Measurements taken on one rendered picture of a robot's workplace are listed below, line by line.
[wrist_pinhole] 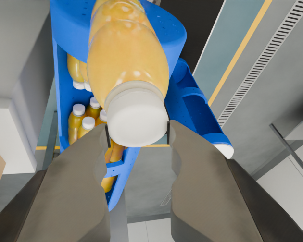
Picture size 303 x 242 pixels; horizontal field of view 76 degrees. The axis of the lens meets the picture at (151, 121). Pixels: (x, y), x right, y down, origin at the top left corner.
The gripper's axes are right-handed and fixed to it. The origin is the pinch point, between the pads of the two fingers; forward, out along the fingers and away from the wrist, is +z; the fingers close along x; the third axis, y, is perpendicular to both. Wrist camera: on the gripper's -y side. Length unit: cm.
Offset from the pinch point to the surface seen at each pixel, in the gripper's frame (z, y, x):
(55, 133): 145, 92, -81
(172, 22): 38.9, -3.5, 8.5
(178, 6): 140, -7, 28
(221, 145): 68, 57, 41
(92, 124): 43, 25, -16
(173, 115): 100, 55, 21
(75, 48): 26.0, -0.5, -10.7
